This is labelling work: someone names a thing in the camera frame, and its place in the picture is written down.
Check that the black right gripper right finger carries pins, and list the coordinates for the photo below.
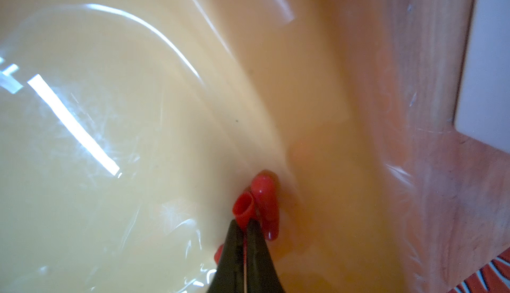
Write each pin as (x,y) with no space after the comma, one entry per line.
(261,274)

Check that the red screw protection sleeve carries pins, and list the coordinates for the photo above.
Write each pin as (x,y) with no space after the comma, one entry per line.
(244,210)

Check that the white square plastic bin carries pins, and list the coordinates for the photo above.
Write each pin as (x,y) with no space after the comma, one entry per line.
(482,109)

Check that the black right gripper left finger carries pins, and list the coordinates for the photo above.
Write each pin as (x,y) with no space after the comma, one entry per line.
(229,276)

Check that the yellow plastic storage box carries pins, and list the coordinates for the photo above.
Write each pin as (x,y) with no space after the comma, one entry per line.
(130,127)

